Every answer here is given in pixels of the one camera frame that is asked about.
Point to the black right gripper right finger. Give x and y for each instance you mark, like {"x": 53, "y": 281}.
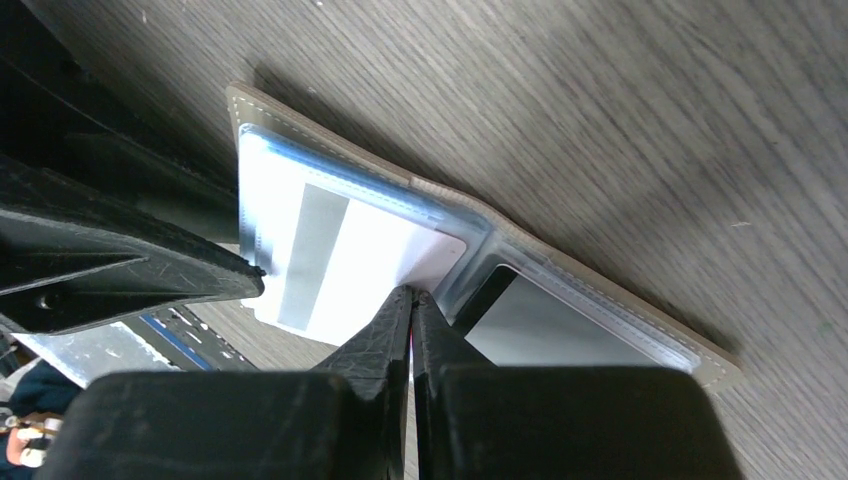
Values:
{"x": 476, "y": 420}

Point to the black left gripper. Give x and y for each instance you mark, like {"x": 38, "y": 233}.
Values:
{"x": 102, "y": 218}

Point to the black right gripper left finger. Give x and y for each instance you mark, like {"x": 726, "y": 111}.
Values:
{"x": 344, "y": 418}

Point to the white magnetic stripe card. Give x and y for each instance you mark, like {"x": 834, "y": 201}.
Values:
{"x": 333, "y": 243}

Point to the taupe leather card holder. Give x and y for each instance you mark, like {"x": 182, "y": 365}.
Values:
{"x": 517, "y": 299}

